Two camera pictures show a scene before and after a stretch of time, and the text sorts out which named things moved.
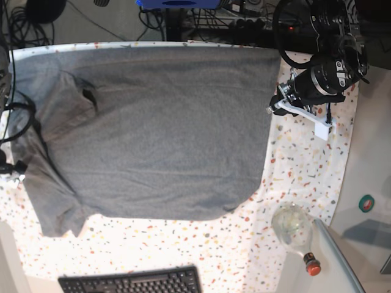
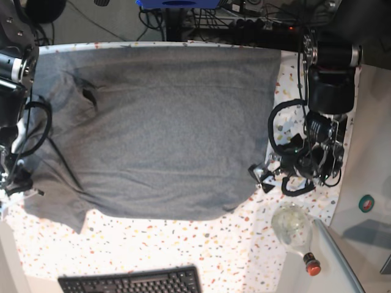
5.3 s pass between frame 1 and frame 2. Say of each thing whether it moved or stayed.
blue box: stayed
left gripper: moved
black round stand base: stayed
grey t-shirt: stayed
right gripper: moved
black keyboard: stayed
